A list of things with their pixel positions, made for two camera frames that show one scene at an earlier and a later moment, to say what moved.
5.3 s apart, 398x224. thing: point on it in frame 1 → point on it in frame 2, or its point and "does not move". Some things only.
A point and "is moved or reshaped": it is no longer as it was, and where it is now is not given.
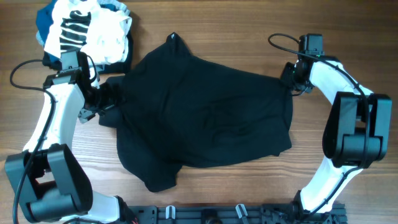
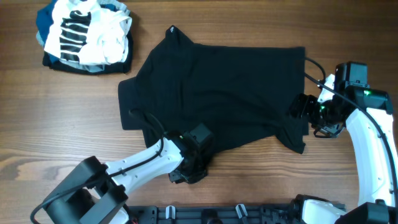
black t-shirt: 173,112 is moved or reshaped
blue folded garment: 43,20 does not move
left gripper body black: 104,99 → 197,165
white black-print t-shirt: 82,25 does not move
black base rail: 232,214 does not move
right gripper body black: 291,76 → 319,115
